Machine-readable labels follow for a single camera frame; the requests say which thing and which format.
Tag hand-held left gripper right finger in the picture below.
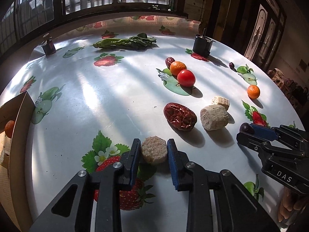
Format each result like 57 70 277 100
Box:
166 138 282 232

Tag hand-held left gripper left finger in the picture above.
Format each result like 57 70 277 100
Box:
29 138 142 232

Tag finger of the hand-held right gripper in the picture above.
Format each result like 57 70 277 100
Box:
236 131 278 157
250 123 290 142

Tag round sugarcane piece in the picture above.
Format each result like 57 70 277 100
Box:
140 136 168 165

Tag orange mandarin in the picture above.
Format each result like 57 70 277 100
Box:
170 61 187 76
247 85 261 99
4 120 15 138

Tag thick pale sugarcane piece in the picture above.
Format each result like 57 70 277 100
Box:
200 105 230 131

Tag short pale sugarcane piece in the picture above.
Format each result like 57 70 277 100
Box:
211 96 230 112

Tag large wrinkled red date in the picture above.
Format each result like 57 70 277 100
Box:
163 103 197 131

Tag red tomato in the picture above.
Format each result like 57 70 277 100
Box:
177 69 196 87

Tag cardboard box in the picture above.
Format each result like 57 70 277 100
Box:
0 91 36 232

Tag person's right hand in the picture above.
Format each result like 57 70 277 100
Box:
278 188 309 223

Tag wood root carving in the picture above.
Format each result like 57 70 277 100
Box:
267 68 309 107

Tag fruit printed tablecloth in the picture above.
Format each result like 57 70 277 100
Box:
0 14 306 229

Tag wooden door with glass panels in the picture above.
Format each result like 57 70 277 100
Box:
244 0 288 70

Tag black electric motor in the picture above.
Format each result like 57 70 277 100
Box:
192 29 215 56

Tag light green lettuce stalk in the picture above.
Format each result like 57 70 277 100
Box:
90 38 148 50

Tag dark green leafy vegetable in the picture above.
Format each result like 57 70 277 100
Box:
129 33 157 50

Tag black cylinder with foil top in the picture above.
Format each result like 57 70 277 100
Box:
41 36 56 55

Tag dark framed window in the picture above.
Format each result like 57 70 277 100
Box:
0 0 189 61

